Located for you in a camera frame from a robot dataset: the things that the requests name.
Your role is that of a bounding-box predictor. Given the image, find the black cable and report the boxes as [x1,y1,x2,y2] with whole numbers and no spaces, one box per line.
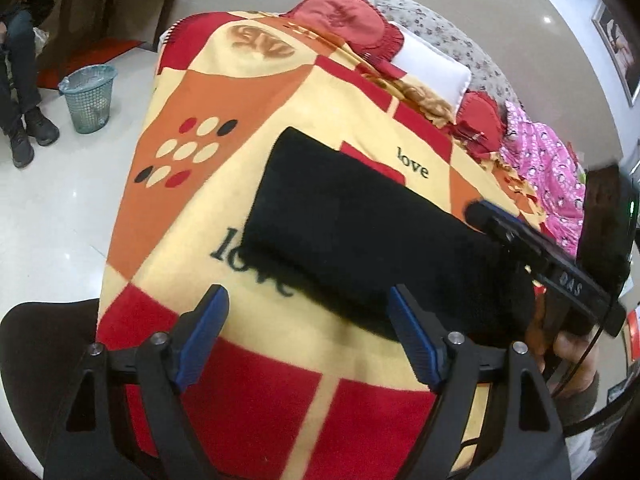
[547,300,631,436]

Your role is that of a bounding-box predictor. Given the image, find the framed wall picture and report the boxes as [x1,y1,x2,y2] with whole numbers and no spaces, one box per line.
[592,2,640,107]

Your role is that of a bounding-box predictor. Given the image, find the small red frilled pillow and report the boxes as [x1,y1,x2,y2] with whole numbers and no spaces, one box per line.
[445,91,508,156]

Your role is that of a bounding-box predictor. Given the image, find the red and yellow printed blanket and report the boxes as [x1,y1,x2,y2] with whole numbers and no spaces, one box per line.
[95,10,551,480]

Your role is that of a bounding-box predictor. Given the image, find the blue mesh wastebasket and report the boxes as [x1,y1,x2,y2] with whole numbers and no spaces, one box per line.
[58,65,119,135]

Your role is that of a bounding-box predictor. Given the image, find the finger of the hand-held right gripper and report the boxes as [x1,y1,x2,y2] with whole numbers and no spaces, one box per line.
[465,199,532,257]

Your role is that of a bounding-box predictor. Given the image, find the dark wooden table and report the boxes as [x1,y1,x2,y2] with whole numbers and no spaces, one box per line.
[50,0,191,51]

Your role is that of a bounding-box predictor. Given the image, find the large red frilled pillow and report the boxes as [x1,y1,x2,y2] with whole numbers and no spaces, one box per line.
[287,0,406,68]

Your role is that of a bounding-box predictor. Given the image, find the person's right hand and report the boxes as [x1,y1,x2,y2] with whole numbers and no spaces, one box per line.
[527,292,601,396]

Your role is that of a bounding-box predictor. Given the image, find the floral bed sheet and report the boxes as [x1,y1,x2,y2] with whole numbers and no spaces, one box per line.
[370,0,523,111]

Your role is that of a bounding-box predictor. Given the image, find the red floor mat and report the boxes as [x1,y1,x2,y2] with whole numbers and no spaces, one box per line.
[37,39,146,91]

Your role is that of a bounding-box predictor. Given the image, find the pink printed cloth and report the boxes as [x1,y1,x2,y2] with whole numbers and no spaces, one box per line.
[500,100,588,261]

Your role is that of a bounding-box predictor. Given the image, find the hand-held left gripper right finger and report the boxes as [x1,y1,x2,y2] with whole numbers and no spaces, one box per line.
[389,284,573,480]

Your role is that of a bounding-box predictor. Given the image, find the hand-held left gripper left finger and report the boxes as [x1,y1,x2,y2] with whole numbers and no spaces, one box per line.
[42,284,231,480]

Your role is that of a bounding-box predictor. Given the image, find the white pillow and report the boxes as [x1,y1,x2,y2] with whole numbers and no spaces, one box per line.
[387,22,473,111]

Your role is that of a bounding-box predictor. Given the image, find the black chair seat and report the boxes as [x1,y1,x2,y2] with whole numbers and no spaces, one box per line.
[0,299,101,461]

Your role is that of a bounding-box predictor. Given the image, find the person's right forearm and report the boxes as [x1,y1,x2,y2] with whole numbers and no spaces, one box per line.
[557,367,603,443]

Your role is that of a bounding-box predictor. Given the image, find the black pants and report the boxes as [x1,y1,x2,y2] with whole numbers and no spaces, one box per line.
[240,127,538,348]

